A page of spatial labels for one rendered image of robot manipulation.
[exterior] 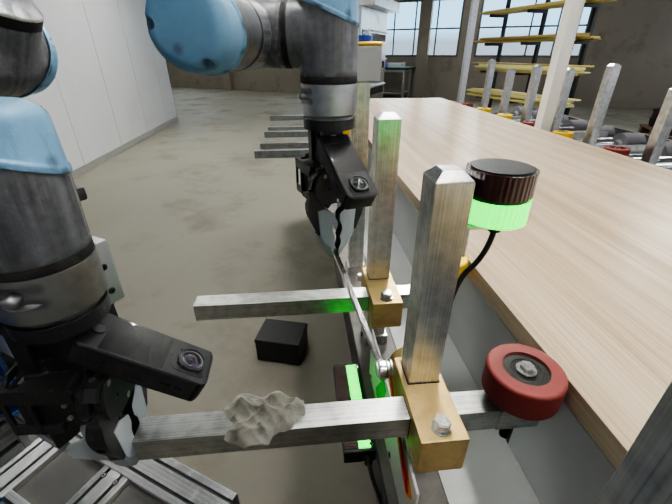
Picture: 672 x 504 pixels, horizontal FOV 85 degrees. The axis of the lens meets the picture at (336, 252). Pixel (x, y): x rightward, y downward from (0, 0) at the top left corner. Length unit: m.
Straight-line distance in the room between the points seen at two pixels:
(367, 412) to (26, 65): 0.64
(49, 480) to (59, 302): 1.06
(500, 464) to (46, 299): 0.65
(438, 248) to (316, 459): 1.15
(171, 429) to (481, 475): 0.47
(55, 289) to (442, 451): 0.37
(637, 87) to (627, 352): 11.38
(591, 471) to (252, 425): 0.40
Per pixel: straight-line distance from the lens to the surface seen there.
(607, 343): 0.55
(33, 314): 0.34
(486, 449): 0.74
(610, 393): 0.48
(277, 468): 1.41
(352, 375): 0.68
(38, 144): 0.31
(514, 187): 0.34
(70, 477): 1.34
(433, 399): 0.44
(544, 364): 0.47
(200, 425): 0.45
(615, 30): 11.69
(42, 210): 0.31
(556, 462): 0.65
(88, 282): 0.34
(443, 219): 0.34
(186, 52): 0.38
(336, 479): 1.38
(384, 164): 0.57
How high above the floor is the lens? 1.20
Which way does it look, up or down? 29 degrees down
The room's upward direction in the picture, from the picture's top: straight up
